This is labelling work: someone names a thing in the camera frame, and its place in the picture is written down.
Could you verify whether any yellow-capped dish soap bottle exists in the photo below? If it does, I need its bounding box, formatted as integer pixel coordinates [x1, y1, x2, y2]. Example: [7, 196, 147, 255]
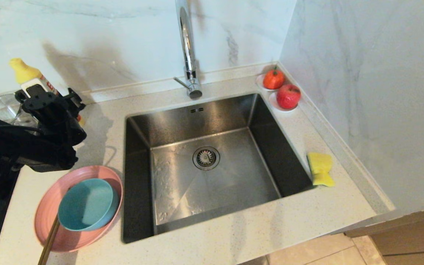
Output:
[9, 58, 86, 127]

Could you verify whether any small white dish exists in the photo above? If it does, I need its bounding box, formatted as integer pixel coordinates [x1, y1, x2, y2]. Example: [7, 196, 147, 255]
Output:
[256, 73, 286, 92]
[269, 91, 300, 112]

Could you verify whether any red apple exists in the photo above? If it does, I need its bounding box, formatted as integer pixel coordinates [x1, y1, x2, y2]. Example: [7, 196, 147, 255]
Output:
[276, 84, 302, 110]

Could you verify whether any chrome faucet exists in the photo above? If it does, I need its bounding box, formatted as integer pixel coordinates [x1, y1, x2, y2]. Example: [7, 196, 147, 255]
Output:
[173, 0, 203, 100]

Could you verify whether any yellow green sponge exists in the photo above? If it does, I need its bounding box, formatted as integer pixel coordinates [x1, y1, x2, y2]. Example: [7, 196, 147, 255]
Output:
[307, 152, 335, 187]

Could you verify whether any light wooden cabinet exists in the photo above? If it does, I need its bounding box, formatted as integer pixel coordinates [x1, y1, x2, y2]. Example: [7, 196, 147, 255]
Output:
[344, 204, 424, 265]

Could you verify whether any teal bowl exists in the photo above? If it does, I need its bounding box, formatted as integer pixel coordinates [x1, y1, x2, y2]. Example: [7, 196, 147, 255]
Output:
[57, 179, 119, 232]

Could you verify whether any metal sink drain strainer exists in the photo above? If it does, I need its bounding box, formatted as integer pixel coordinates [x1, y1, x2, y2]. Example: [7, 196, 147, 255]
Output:
[192, 146, 220, 171]

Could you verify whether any orange red tomato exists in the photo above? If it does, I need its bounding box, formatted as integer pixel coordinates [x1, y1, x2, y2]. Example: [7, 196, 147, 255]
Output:
[263, 66, 285, 90]

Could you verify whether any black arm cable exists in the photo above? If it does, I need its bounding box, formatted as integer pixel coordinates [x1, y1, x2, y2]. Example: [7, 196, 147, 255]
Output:
[0, 125, 45, 136]

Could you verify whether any pink plate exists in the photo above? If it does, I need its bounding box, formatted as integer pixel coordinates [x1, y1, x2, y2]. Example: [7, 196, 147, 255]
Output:
[34, 165, 123, 253]

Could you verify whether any wooden chopstick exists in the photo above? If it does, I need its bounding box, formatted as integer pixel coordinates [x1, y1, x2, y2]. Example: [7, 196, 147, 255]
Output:
[37, 217, 60, 265]

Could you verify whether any stainless steel sink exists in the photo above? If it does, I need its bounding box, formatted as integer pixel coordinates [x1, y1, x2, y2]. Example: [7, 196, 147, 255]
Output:
[122, 92, 317, 244]

